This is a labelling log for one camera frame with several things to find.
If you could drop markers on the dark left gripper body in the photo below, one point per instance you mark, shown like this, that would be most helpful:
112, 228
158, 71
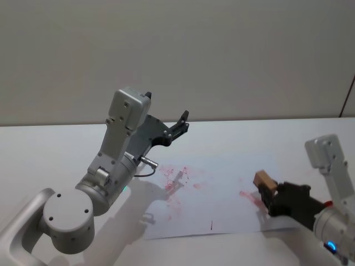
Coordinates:
151, 130

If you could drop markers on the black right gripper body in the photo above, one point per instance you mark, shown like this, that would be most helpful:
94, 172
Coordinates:
294, 202

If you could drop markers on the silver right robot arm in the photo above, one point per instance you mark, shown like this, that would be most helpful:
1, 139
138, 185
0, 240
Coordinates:
332, 221

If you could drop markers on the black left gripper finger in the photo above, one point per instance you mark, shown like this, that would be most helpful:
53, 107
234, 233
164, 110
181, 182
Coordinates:
178, 128

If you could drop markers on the small wooden stamp block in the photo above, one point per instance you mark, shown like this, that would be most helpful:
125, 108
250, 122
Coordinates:
264, 180

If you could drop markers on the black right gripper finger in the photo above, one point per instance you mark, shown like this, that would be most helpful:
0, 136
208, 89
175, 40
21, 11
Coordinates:
265, 198

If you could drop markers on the white paper with red marks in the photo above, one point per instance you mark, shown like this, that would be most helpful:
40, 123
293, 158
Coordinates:
222, 194

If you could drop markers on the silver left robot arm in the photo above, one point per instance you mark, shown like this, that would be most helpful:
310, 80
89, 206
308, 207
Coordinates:
69, 213

